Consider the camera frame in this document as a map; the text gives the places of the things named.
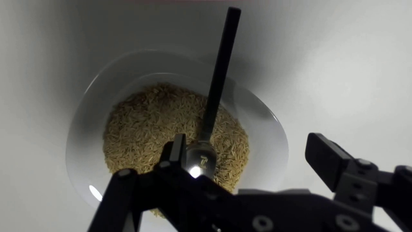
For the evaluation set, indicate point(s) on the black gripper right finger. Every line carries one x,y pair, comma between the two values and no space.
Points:
365,185

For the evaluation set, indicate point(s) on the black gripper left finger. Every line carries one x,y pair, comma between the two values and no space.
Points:
171,189

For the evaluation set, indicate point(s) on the large brown sugar heap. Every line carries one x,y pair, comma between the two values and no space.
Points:
150,124

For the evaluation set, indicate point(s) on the white bowl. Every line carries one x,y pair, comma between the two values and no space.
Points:
92,124

